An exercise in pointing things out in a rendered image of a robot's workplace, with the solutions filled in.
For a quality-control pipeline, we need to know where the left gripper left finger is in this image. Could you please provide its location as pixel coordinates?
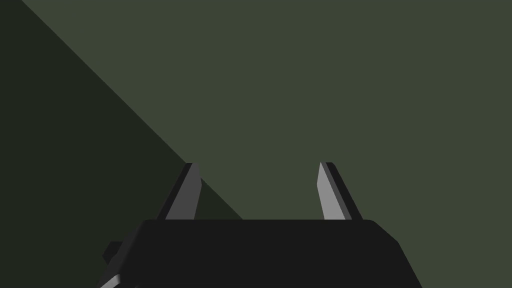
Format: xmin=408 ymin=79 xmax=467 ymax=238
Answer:
xmin=156 ymin=161 xmax=203 ymax=221

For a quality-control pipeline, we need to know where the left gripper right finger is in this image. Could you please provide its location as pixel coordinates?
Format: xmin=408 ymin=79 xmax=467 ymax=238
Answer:
xmin=316 ymin=161 xmax=364 ymax=221

